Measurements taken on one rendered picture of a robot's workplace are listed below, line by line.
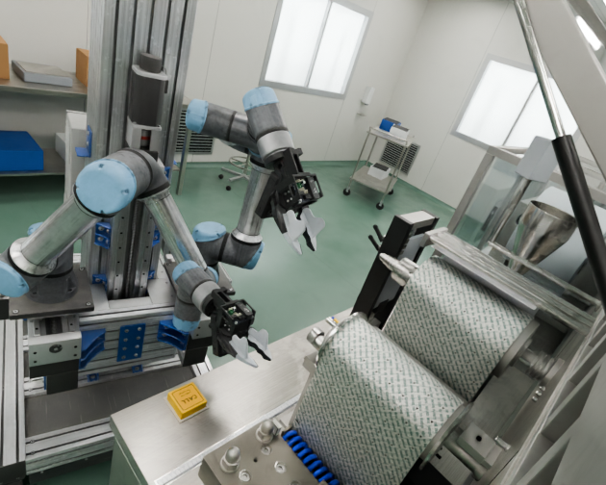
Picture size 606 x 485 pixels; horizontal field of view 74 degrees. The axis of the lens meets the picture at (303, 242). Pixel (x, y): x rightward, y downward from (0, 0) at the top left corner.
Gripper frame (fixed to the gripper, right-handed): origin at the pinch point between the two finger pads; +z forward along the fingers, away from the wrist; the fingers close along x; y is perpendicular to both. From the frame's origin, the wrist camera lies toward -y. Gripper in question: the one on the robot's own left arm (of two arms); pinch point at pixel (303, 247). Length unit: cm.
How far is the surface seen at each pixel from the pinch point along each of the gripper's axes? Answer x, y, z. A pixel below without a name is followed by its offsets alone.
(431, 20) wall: 550, -129, -310
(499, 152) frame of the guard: 96, 15, -15
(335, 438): -5.9, -3.0, 37.7
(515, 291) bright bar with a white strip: 24.1, 28.4, 22.3
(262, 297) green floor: 122, -177, 3
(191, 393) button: -14.3, -39.1, 23.3
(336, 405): -6.0, 0.3, 31.3
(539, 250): 68, 23, 20
